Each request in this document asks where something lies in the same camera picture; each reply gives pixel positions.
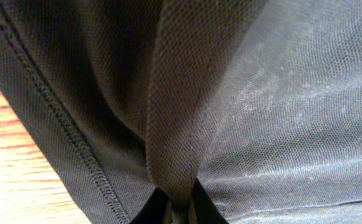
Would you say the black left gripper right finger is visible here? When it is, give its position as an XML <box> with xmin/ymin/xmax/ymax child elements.
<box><xmin>188</xmin><ymin>179</ymin><xmax>228</xmax><ymax>224</ymax></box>

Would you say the black polo shirt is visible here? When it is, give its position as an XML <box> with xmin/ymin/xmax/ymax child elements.
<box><xmin>0</xmin><ymin>0</ymin><xmax>362</xmax><ymax>223</ymax></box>

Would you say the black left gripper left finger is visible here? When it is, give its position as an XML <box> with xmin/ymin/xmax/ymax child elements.
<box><xmin>130</xmin><ymin>188</ymin><xmax>172</xmax><ymax>224</ymax></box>

